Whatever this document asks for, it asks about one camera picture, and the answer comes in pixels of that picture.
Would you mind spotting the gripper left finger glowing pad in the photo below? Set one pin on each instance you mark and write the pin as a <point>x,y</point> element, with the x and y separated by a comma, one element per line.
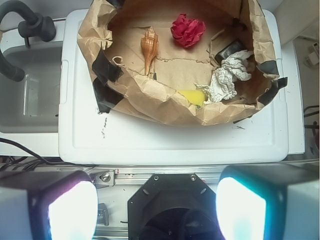
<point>47,205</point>

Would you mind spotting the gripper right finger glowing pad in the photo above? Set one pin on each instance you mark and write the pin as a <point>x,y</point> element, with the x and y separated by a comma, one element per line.
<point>273,201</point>

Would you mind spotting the orange spiral sea shell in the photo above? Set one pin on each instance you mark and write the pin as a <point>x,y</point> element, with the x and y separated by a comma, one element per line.
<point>149,45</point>

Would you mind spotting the white plastic container lid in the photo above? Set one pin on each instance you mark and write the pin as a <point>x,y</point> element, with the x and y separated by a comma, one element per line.
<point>86,136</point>

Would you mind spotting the grey sink basin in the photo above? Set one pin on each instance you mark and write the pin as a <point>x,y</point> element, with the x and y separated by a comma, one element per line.
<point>32,105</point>

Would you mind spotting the yellow sponge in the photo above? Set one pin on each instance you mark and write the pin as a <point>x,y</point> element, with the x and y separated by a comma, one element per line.
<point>194,98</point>

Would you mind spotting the crumpled white paper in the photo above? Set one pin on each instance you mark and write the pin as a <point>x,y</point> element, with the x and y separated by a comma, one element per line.
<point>235,67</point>

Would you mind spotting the white power adapter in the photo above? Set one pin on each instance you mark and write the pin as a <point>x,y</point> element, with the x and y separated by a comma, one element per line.
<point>313,57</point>

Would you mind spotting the black object in bag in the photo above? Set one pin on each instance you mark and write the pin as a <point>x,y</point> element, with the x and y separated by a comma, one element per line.
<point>230,49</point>

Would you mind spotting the brown paper bag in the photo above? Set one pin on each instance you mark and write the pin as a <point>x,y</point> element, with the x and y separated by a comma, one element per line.
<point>109,39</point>

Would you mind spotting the black faucet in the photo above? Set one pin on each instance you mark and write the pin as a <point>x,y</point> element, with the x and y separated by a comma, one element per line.
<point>33,25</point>

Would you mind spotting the crumpled red paper ball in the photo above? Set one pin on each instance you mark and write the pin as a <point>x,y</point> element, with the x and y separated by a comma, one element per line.
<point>187,31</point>

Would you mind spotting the aluminium rail frame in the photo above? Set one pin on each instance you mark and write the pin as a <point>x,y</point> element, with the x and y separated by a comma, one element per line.
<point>129,175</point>

